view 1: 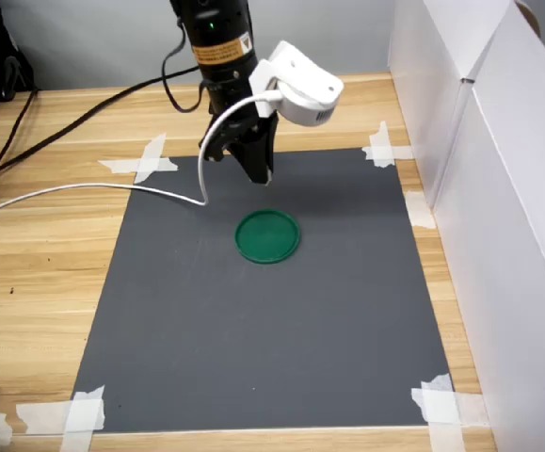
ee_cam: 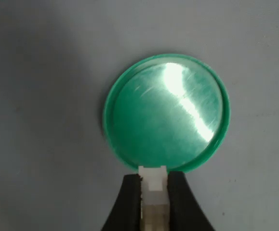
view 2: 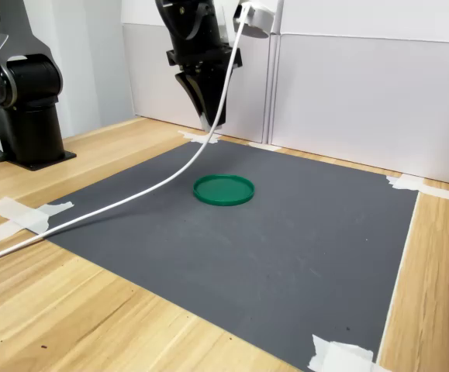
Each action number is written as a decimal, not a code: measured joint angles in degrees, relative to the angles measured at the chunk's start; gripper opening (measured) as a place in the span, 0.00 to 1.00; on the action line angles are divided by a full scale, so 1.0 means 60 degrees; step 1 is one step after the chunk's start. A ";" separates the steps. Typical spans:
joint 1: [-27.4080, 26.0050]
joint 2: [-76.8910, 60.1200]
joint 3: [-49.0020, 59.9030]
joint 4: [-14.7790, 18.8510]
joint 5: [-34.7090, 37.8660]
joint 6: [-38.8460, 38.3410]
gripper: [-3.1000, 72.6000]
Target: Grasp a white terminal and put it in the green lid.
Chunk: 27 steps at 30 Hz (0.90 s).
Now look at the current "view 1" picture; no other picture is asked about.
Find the tan round object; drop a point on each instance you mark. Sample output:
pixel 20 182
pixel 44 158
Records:
pixel 531 19

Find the white partition panel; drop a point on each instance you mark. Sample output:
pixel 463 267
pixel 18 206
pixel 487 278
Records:
pixel 422 70
pixel 512 235

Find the round green lid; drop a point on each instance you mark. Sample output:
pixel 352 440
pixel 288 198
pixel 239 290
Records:
pixel 267 236

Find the dark grey mat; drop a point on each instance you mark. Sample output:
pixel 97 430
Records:
pixel 262 329

